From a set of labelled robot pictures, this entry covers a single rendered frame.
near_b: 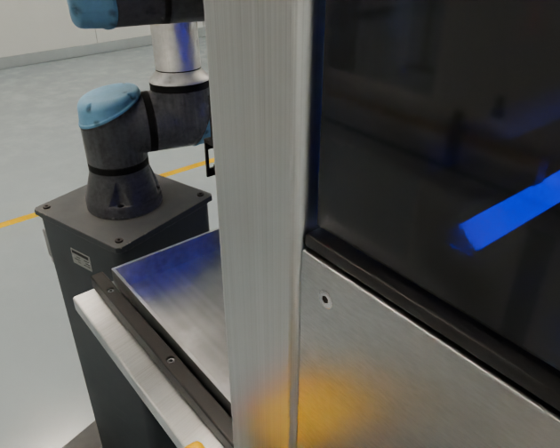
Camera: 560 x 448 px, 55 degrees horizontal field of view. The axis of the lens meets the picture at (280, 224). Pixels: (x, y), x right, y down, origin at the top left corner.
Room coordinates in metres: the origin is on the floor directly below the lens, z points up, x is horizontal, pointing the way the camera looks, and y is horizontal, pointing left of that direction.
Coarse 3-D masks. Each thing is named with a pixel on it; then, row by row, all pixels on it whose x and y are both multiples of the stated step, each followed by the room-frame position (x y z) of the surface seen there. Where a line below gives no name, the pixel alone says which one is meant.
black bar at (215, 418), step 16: (96, 288) 0.56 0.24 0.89; (112, 288) 0.55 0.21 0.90; (112, 304) 0.52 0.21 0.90; (128, 304) 0.52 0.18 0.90; (128, 320) 0.49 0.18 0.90; (144, 320) 0.49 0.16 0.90; (144, 336) 0.46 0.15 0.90; (160, 352) 0.43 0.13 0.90; (160, 368) 0.43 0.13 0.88; (176, 368) 0.41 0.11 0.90; (176, 384) 0.40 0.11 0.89; (192, 384) 0.39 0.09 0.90; (192, 400) 0.37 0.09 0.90; (208, 400) 0.37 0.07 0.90; (208, 416) 0.35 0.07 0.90; (224, 416) 0.35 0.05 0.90; (224, 432) 0.33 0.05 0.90
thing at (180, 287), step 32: (160, 256) 0.61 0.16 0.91; (192, 256) 0.64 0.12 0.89; (128, 288) 0.53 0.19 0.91; (160, 288) 0.57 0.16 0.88; (192, 288) 0.57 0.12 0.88; (160, 320) 0.47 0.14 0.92; (192, 320) 0.51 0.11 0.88; (224, 320) 0.51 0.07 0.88; (192, 352) 0.45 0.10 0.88; (224, 352) 0.45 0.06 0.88; (224, 384) 0.40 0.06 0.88
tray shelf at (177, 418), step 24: (96, 312) 0.52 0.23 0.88; (96, 336) 0.50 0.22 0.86; (120, 336) 0.48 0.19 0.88; (120, 360) 0.44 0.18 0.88; (144, 360) 0.44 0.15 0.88; (144, 384) 0.41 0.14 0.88; (168, 384) 0.41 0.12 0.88; (168, 408) 0.38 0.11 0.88; (192, 408) 0.38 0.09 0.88; (168, 432) 0.36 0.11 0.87; (192, 432) 0.35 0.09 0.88
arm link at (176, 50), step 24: (168, 24) 1.00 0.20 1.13; (192, 24) 1.02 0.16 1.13; (168, 48) 1.00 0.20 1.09; (192, 48) 1.01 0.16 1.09; (168, 72) 1.00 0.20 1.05; (192, 72) 1.01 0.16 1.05; (168, 96) 0.98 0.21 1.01; (192, 96) 0.98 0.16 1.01; (168, 120) 0.96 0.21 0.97; (192, 120) 0.98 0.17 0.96; (168, 144) 0.97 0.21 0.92; (192, 144) 1.00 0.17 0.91
